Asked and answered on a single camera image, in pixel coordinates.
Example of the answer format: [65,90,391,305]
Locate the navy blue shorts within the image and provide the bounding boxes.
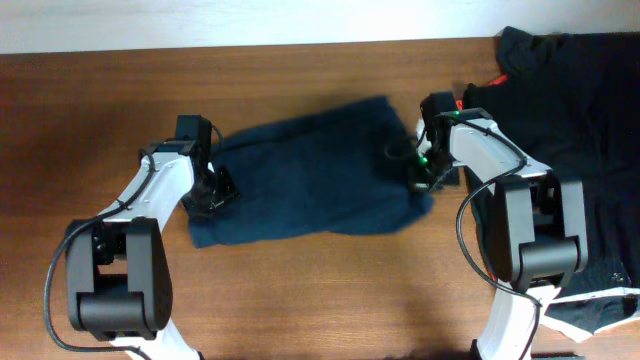
[188,96,434,248]

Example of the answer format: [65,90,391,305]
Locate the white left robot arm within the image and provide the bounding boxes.
[54,115,239,359]

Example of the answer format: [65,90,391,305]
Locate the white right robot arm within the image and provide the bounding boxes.
[410,92,588,360]

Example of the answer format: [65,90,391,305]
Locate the black clothes pile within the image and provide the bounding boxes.
[463,27,639,343]

